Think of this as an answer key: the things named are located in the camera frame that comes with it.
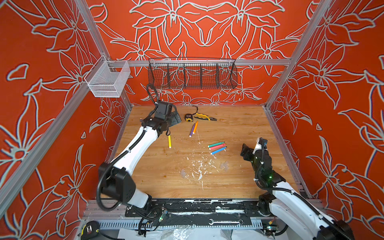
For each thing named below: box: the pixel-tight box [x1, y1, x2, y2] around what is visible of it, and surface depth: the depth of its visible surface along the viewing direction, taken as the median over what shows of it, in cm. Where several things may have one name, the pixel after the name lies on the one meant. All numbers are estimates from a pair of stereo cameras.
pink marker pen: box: [209, 144, 227, 150], surface depth 97 cm
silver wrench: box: [208, 219, 244, 225], surface depth 71 cm
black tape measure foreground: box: [80, 221, 100, 240], surface depth 67 cm
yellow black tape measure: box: [184, 113, 194, 122], surface depth 112 cm
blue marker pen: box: [210, 146, 227, 155], surface depth 95 cm
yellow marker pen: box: [168, 135, 172, 149], surface depth 99 cm
